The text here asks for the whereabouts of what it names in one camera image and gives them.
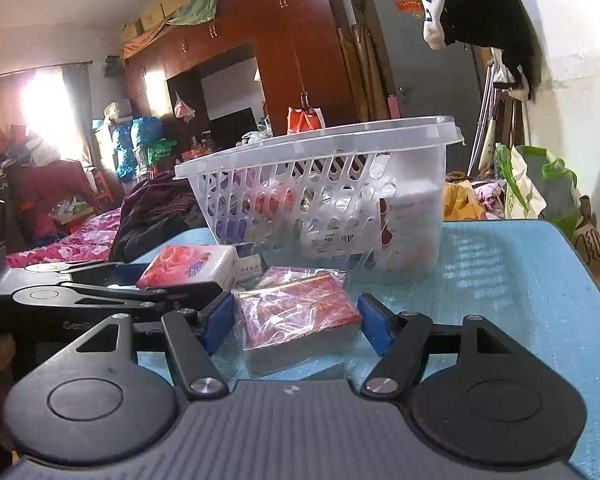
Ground purple packet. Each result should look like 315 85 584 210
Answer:
212 209 262 242

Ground orange and white plastic bag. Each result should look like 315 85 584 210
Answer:
286 106 326 136

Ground blue plastic bags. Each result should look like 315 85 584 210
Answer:
111 116 162 182

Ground red and white box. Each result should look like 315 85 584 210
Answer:
377 191 442 267

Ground pink plastic bag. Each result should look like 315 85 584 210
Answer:
172 91 197 123

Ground wooden boards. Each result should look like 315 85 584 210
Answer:
336 25 378 122

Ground white plastic basket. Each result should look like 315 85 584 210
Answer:
174 116 465 285

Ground red white tissue packet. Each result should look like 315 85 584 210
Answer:
136 245 236 291

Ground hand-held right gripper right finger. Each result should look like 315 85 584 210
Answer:
356 293 536 402

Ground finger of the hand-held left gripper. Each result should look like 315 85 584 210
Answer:
27 259 156 287
12 280 224 317

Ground pink box in clear wrap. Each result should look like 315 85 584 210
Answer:
255 266 349 292

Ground grey door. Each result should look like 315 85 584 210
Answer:
370 0 486 127

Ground small cardboard box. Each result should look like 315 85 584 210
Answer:
139 2 167 31

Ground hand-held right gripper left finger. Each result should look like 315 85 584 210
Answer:
52 291 236 402

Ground brown paper bag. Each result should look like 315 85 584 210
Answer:
572 195 600 286

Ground dark red cloth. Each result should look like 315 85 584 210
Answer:
5 159 98 241

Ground black television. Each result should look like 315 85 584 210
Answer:
208 107 259 147

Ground green and white shopping bag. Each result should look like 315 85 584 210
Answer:
495 144 581 227

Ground dark curtain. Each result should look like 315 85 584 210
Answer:
62 62 98 161

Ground white printed box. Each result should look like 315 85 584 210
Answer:
232 242 267 289

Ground yellow cloth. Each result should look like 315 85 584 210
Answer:
442 180 487 222

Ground dark red wooden wardrobe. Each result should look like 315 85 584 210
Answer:
121 0 358 153

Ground white and black jacket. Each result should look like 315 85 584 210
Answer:
413 0 537 102

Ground pile of dark clothes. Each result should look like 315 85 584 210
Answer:
111 170 208 263

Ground pink floral bedsheet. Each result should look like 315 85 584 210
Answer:
6 207 127 269

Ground red packets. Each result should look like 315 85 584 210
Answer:
252 186 302 222

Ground metal crutch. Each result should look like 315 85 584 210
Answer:
467 47 503 177

